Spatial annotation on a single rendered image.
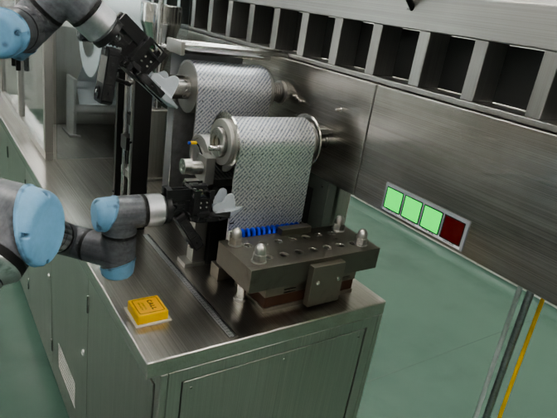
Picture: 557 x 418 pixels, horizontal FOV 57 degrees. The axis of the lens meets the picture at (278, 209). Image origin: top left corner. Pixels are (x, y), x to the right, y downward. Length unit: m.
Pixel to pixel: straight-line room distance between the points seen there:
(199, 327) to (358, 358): 0.50
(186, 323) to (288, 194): 0.44
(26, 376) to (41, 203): 1.73
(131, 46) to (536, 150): 0.81
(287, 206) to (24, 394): 1.45
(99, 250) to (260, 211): 0.42
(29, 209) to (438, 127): 0.84
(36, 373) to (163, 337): 1.42
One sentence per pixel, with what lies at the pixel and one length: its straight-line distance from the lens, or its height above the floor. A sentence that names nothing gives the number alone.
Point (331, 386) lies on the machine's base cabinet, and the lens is 1.48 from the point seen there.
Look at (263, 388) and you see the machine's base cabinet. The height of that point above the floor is 0.73.
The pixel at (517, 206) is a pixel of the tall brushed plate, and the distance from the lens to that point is 1.11.
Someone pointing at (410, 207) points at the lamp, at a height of 1.19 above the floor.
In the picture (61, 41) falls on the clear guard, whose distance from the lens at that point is 2.13.
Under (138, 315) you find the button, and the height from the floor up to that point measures 0.92.
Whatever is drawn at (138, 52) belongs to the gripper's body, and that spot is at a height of 1.45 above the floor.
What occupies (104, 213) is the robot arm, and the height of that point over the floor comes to 1.13.
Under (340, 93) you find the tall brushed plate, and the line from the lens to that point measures 1.44.
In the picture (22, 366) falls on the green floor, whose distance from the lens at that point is 2.56.
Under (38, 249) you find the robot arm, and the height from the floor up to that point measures 1.20.
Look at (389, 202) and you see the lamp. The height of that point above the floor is 1.17.
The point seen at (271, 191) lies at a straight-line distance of 1.35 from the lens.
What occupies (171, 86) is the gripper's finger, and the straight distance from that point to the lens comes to 1.16.
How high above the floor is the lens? 1.58
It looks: 21 degrees down
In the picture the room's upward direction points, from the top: 9 degrees clockwise
